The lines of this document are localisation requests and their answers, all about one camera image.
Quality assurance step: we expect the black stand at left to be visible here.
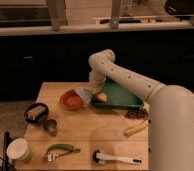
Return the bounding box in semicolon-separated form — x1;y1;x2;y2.
2;132;13;171

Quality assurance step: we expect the small dark metal cup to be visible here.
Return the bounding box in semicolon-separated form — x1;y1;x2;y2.
43;119;57;136

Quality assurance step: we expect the green plastic tray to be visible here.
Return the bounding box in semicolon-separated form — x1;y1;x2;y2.
91;79;144;110

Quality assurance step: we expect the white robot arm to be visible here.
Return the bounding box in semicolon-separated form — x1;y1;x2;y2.
89;49;194;171

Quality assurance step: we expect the dark red grape bunch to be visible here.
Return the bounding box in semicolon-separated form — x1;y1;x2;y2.
125;108;148;119

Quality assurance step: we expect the white black dish brush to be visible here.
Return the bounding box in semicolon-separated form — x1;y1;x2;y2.
93;150;142;164

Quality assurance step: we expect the grey blue towel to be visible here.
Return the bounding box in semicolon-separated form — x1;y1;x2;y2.
75;87;92;104

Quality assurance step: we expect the red bowl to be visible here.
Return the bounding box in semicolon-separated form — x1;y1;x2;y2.
60;89;84;111

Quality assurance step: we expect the orange fruit in tray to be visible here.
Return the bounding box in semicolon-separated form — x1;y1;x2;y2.
96;92;108;102

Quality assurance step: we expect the white lidded cup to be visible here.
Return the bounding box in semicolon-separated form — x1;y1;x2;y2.
6;138;31;162

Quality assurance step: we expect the green pepper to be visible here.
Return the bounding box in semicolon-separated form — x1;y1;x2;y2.
46;144;75;155

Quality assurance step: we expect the black bowl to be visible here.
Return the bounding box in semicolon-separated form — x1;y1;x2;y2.
24;103;49;125

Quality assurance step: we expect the yellow banana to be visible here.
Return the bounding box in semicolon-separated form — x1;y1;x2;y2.
124;123;147;137

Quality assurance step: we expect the brown sponge block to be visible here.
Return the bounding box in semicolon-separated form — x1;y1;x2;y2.
27;106;46;119

